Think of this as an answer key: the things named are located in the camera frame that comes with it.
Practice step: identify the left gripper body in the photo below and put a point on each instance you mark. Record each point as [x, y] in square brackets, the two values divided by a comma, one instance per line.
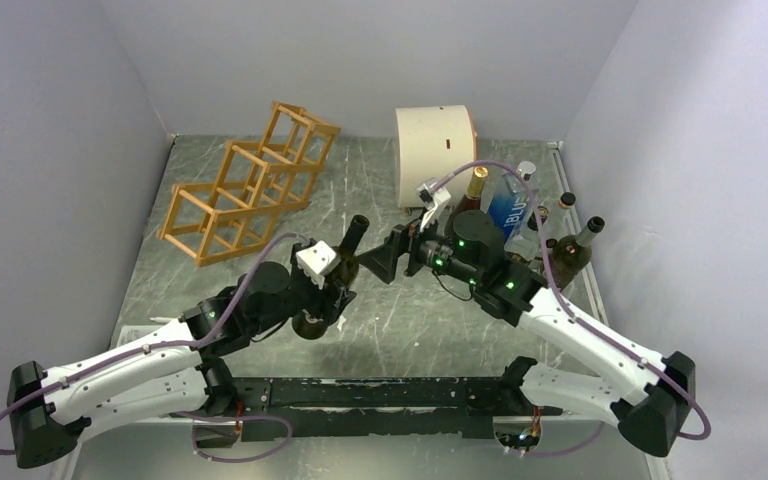
[309, 296]

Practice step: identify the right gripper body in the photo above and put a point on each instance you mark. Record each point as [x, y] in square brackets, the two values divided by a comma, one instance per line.
[427, 248]

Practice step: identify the dark bottle black cap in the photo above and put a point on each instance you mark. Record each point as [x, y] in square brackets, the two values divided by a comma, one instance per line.
[346, 271]

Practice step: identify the dark bottle gold cap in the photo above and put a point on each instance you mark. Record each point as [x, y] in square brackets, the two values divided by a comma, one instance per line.
[471, 199]

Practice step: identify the blue square glass bottle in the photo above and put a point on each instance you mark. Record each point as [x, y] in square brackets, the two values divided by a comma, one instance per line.
[510, 205]

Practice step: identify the clear bottle dark cap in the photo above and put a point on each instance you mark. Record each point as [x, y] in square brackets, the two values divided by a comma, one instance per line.
[524, 244]

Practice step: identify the dark green wine bottle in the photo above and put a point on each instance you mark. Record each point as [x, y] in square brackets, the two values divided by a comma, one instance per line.
[572, 253]

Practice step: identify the clear glass bottle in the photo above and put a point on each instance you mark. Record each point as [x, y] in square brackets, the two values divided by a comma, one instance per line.
[567, 200]

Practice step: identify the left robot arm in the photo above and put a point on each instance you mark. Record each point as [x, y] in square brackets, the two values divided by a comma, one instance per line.
[178, 367]

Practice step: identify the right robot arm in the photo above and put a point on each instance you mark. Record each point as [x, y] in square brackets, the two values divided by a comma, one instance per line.
[646, 395]

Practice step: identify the wooden wine rack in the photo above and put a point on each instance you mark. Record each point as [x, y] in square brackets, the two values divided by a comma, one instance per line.
[258, 181]

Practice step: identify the beige cylindrical box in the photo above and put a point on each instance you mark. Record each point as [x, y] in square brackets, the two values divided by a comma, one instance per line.
[431, 142]

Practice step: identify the white paper card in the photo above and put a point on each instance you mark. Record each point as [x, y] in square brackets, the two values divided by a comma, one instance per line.
[130, 333]

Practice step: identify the aluminium rail frame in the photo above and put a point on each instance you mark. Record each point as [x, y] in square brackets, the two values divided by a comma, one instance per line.
[179, 368]

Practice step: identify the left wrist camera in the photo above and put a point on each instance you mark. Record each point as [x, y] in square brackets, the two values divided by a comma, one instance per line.
[317, 261]

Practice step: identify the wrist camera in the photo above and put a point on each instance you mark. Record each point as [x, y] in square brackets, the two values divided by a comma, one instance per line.
[435, 199]
[317, 261]

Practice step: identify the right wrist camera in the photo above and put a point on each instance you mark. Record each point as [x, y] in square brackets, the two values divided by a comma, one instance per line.
[435, 199]

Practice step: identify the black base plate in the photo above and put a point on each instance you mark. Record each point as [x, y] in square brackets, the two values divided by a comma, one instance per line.
[266, 409]

